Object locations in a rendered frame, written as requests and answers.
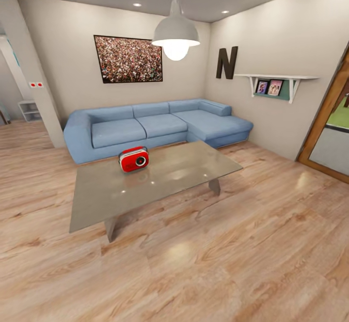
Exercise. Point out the sofa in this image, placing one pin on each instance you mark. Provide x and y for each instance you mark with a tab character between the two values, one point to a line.
103	133

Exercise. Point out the door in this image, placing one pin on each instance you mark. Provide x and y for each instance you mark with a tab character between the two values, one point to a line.
327	146

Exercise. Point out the room light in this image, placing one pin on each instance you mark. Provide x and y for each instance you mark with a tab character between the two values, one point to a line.
175	26

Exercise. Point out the radio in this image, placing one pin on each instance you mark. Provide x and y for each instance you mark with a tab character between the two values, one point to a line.
134	160

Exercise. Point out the shelf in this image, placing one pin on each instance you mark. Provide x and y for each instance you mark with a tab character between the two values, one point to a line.
289	87

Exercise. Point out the decorative sign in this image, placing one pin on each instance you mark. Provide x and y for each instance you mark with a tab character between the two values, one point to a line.
223	62

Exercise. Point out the coffee table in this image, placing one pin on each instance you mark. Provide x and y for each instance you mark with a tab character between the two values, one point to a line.
104	191

